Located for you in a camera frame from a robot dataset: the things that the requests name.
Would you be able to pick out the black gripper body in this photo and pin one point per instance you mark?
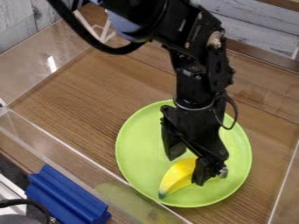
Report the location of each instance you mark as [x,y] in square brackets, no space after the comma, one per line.
[199,121]

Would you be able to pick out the yellow toy banana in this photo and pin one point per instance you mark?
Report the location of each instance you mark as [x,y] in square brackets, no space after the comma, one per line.
[177,177]

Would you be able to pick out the clear acrylic corner bracket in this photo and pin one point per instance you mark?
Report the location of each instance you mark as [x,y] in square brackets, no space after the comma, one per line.
[103,33]

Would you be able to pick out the blue plastic clamp block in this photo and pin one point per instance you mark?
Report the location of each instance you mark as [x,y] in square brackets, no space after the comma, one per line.
[71,204]

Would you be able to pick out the green round plate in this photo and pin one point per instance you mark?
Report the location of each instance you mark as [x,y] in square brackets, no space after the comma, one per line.
[143,162]

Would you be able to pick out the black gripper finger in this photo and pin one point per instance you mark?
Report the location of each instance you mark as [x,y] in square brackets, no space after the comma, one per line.
[203,172]
[172,143]

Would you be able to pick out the clear acrylic enclosure wall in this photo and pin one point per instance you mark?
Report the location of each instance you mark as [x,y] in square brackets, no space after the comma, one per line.
[33,147]

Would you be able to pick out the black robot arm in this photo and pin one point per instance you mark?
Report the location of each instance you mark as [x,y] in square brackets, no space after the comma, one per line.
[193,38]

